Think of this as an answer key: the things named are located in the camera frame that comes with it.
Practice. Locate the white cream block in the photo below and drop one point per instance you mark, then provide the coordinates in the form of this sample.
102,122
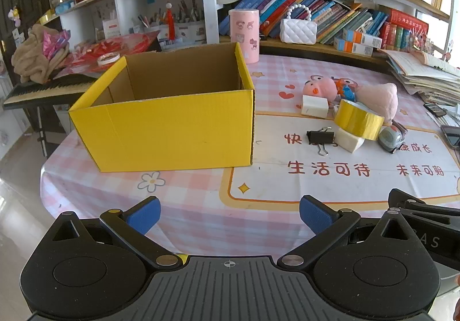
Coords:
348,141

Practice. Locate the white tape roll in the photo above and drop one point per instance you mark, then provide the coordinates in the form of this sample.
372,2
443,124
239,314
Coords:
108,58

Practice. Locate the pink duck plush toy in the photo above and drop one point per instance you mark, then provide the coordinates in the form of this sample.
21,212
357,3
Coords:
321,87

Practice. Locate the orange white box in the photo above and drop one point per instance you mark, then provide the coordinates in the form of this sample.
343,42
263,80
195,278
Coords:
362,38
352,47

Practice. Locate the orange white box upper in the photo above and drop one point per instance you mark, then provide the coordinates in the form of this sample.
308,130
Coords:
362,38

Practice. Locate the beige cloth bundle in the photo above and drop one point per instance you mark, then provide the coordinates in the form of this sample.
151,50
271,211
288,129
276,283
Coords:
29,61

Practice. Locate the orange white box lower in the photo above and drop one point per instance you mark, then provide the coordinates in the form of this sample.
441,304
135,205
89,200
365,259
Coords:
352,47

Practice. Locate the stack of papers and books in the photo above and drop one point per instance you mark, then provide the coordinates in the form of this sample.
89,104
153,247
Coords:
420,73

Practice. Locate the pink checkered tablecloth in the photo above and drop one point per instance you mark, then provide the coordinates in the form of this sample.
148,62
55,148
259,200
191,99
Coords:
255,210

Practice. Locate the grey tape measure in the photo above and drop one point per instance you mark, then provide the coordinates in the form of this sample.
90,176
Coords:
392,137

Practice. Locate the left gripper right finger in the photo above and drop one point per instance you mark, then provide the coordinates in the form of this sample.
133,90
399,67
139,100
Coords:
331,228

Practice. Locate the yellow cardboard box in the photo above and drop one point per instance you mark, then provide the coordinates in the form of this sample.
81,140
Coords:
186,109

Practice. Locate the red white figurine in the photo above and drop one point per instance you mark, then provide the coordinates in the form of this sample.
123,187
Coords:
170,22

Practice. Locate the white eraser block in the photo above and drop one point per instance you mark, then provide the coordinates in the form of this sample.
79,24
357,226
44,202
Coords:
314,106

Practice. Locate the gold tape roll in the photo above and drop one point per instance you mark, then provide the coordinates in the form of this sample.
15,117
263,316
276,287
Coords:
357,119

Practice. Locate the red dictionary book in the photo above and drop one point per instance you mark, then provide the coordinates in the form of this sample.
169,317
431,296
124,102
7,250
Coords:
407,21

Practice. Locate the orange blue small toy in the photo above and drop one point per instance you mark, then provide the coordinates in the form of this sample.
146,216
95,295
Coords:
346,88

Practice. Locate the red paper decorations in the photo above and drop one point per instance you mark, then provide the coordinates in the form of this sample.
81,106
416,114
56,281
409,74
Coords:
83,60

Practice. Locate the white quilted pearl handbag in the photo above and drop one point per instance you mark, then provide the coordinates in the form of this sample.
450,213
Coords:
298,31

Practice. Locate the black electronic keyboard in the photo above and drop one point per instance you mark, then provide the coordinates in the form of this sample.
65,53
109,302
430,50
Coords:
62,90

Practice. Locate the black binder clip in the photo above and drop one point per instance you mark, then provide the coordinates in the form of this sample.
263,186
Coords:
321,138

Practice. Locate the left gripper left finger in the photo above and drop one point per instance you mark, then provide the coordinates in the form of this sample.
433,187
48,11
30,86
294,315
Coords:
129,228

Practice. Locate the pink cylindrical container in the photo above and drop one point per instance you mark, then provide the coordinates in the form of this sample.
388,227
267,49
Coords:
245,29

